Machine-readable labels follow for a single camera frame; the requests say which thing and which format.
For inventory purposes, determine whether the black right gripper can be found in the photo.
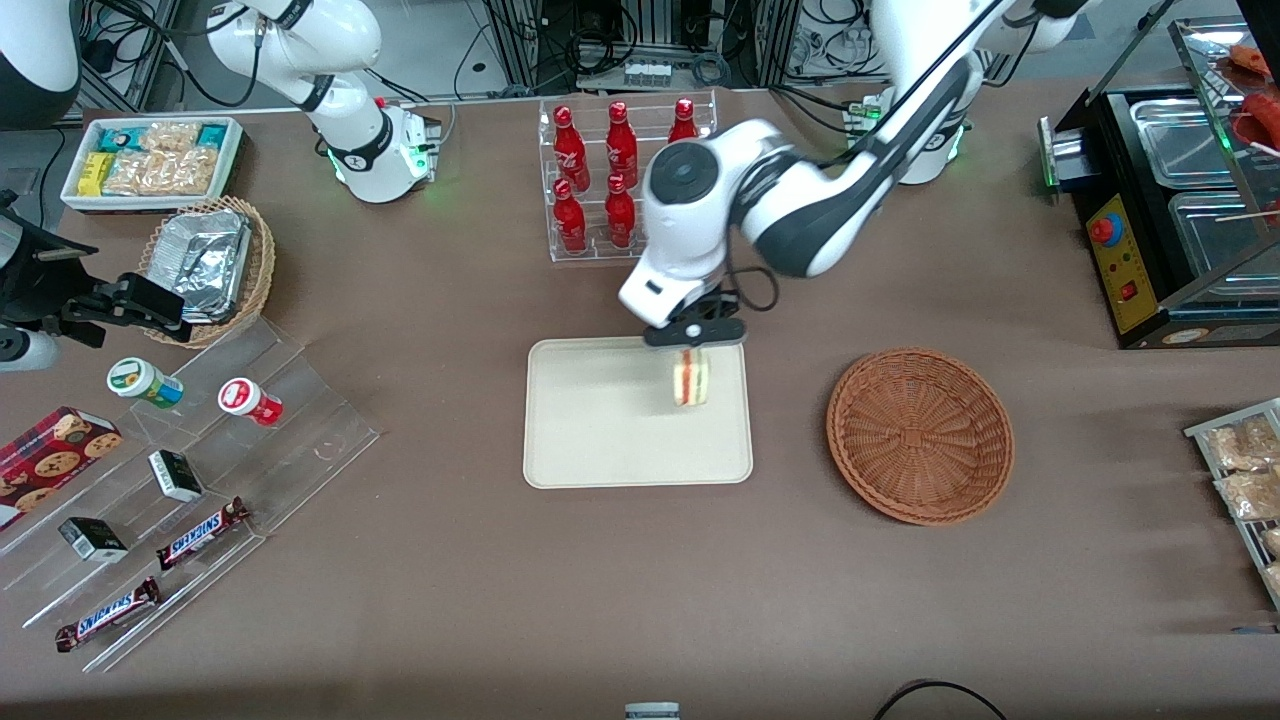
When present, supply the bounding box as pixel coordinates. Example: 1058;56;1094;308
0;192;194;350

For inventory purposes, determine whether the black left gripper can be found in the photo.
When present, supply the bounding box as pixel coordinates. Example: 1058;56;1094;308
642;284;750;357

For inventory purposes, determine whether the triangular sandwich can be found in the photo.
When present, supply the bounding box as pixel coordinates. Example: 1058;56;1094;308
671;347;712;408

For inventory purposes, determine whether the cream plastic serving tray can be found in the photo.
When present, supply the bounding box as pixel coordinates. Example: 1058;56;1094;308
523;334;754;490

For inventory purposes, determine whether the light wicker basket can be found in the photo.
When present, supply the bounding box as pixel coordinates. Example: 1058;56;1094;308
137;195;277;349

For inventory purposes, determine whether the brown round wicker basket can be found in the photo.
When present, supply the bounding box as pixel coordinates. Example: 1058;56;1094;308
826;347;1015;527

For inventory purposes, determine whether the tray of packaged crackers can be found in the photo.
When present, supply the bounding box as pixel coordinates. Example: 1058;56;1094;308
1184;397;1280;612

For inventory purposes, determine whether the green lid snack cup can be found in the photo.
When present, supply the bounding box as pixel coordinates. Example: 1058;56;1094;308
106;356;185;410

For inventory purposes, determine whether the aluminium foil container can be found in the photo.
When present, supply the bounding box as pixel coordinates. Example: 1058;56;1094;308
152;209;253;324

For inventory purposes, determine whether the clear acrylic bottle rack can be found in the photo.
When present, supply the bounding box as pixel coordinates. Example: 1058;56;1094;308
538;89;720;264

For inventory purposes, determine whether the red lid snack cup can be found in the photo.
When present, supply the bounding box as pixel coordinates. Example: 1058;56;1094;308
217;376;285;429

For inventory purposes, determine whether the red chocolate cookie box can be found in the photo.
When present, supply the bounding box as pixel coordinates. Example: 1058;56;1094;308
0;405;124;532

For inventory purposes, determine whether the large clear cracker bag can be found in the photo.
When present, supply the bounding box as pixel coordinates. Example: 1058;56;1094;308
104;148;220;197

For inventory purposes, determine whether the small black white box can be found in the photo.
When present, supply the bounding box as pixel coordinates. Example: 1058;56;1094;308
57;516;130;564
147;449;205;504

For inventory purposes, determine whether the small clear cracker bag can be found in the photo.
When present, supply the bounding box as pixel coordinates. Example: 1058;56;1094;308
140;121;202;154

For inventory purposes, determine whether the clear acrylic stepped display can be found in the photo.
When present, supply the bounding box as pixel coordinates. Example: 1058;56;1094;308
0;314;382;674

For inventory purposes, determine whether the white rectangular snack bin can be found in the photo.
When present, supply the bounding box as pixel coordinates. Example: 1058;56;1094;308
60;116;247;214

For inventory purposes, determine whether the snickers chocolate bar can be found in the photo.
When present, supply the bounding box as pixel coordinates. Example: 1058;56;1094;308
54;576;162;654
154;496;252;573

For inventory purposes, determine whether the black food warmer machine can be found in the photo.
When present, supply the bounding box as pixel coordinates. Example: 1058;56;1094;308
1038;12;1280;351

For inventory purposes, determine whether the steel warmer pan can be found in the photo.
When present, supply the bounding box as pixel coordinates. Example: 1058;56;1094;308
1129;97;1243;188
1167;189;1280;278

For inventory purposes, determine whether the red sausage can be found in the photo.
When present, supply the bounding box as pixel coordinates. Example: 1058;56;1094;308
1238;91;1280;153

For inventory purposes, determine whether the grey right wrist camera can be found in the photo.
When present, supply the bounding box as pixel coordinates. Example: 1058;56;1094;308
0;329;62;374

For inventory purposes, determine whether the black cable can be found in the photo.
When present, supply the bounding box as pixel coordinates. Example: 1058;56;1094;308
871;679;1012;720

